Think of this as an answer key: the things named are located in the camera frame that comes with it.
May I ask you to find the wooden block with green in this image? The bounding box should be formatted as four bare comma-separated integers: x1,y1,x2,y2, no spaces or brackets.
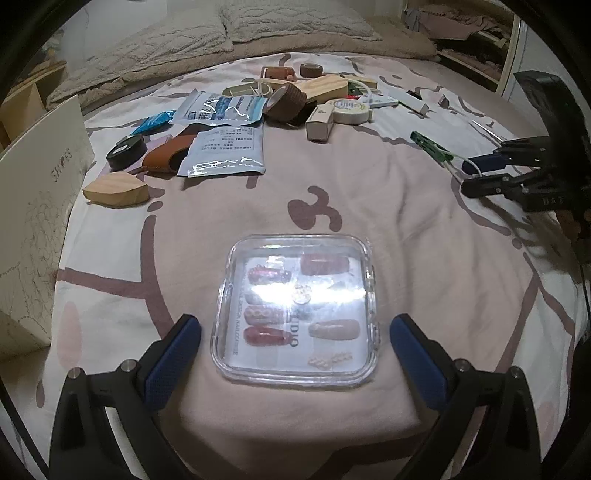
256,78,297,92

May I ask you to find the white shoe box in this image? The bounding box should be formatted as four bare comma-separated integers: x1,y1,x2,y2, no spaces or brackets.
0,97,94,359

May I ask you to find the grey white eraser block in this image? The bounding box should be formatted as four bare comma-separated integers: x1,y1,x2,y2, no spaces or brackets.
389,87,429,116

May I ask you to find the round white tape measure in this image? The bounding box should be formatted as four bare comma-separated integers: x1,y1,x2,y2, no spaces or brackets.
329,98,373,125

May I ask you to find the blue white foil packet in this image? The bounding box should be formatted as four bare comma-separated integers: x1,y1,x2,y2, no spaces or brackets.
172,90,267,127

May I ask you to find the cartoon print bed sheet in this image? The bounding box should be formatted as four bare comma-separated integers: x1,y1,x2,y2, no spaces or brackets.
1,53,588,453

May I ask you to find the white remote control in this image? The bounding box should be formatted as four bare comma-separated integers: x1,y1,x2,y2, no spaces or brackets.
368,95,399,109

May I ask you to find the metal telescopic back scratcher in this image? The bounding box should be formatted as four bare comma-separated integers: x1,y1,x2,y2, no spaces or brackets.
471,120,506,144

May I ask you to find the beige folded blanket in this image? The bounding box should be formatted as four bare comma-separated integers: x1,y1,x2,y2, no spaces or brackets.
45,17,436,109

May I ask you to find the green plastic clip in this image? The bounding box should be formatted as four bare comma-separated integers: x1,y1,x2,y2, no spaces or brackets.
411,131,454,164

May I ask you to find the white cable loop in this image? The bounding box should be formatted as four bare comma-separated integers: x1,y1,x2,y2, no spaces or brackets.
450,154,486,183

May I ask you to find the brown leather pouch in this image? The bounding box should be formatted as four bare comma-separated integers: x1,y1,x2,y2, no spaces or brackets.
142,135,197,174

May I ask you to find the oval wooden box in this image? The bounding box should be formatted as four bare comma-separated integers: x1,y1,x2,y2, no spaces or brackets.
295,75,349,104

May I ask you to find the blue small packet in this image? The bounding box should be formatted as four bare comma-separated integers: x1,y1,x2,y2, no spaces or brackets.
130,110,176,136

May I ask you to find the wooden bedside shelf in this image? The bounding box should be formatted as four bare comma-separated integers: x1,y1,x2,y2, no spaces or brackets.
1,60,67,150

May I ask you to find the left beige quilted pillow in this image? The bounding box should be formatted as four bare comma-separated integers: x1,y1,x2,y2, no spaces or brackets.
46,4,233,108

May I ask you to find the beige quilted pillow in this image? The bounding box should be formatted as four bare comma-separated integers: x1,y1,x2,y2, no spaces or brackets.
219,1,382,43
46,4,233,108

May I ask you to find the olive green metal tin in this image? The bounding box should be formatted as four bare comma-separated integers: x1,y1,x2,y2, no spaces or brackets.
222,82,259,97

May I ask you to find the leaf shaped wooden piece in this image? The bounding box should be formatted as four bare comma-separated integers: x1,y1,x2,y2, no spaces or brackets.
82,172,150,208

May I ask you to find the brown elastic bandage roll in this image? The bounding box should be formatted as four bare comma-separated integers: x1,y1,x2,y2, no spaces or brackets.
263,83,308,123

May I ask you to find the black round tin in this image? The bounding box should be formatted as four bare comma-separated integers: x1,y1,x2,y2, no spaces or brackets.
106,135,147,171

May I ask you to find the dark brown tape roll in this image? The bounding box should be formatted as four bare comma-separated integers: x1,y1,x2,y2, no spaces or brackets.
300,62,324,79

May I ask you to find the clear plastic nail box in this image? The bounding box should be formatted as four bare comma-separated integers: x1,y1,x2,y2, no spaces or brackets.
211,234,381,389

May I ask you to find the small beige cardboard box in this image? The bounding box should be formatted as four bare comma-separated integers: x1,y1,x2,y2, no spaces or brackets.
305,104,335,143

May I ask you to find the right beige quilted pillow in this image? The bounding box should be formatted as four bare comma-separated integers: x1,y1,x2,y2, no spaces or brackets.
219,1,382,43

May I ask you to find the pile of clothes in niche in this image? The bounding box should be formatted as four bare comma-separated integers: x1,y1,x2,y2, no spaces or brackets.
402,1,514,54

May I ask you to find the white printed foil sachet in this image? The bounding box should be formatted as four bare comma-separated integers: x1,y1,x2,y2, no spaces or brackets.
177,126,266,178

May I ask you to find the black rubber block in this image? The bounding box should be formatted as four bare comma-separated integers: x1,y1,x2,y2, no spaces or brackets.
438,95,454,110

